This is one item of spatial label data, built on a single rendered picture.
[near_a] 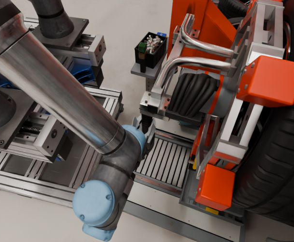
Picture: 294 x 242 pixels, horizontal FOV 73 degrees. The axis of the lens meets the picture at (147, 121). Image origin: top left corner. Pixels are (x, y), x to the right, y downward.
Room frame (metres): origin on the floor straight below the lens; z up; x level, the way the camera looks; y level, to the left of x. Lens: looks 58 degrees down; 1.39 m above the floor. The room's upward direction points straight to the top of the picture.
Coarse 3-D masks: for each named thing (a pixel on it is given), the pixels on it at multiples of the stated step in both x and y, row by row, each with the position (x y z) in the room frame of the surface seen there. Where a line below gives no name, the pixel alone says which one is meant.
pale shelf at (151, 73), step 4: (168, 40) 1.30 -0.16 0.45; (164, 56) 1.13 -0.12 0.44; (160, 60) 1.08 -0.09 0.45; (136, 64) 1.04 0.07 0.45; (160, 64) 1.05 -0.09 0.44; (132, 68) 1.00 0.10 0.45; (136, 68) 1.00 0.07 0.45; (148, 68) 1.00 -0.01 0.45; (156, 68) 1.00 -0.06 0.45; (132, 72) 0.98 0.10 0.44; (136, 72) 0.97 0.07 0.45; (148, 72) 0.97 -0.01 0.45; (152, 72) 0.97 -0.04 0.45; (156, 72) 0.97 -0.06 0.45; (144, 76) 0.95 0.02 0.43; (148, 76) 0.94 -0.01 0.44; (152, 76) 0.93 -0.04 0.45
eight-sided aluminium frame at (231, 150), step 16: (272, 0) 0.53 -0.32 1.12; (256, 16) 0.46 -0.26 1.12; (272, 16) 0.48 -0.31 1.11; (240, 32) 0.64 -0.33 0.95; (256, 32) 0.40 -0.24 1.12; (272, 32) 0.41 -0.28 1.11; (256, 48) 0.34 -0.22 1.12; (272, 48) 0.34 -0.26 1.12; (240, 80) 0.30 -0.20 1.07; (256, 112) 0.24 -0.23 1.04; (224, 128) 0.22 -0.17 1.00; (240, 128) 0.24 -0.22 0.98; (224, 144) 0.20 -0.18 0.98; (240, 144) 0.19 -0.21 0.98; (208, 160) 0.19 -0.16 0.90; (224, 160) 0.19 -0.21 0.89; (240, 160) 0.17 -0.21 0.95
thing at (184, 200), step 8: (184, 184) 0.31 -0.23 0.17; (184, 192) 0.27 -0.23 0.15; (184, 200) 0.23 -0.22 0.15; (192, 200) 0.22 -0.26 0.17; (200, 208) 0.18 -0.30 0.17; (208, 208) 0.18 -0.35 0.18; (216, 216) 0.14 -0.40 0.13; (224, 216) 0.14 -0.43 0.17; (232, 216) 0.14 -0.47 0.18; (240, 224) 0.10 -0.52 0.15
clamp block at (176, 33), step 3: (177, 27) 0.68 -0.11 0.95; (180, 27) 0.68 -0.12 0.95; (174, 30) 0.66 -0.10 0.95; (177, 30) 0.66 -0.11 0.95; (192, 30) 0.66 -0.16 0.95; (195, 30) 0.66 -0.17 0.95; (198, 30) 0.66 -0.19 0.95; (174, 33) 0.65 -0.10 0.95; (177, 33) 0.65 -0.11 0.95; (192, 33) 0.65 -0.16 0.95; (195, 33) 0.65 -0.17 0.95; (198, 33) 0.65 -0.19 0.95; (174, 36) 0.65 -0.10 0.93; (177, 36) 0.64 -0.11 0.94; (192, 36) 0.63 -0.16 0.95; (195, 36) 0.63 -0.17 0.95; (198, 36) 0.65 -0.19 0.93; (174, 39) 0.65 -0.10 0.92; (174, 42) 0.65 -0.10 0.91; (186, 45) 0.63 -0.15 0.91
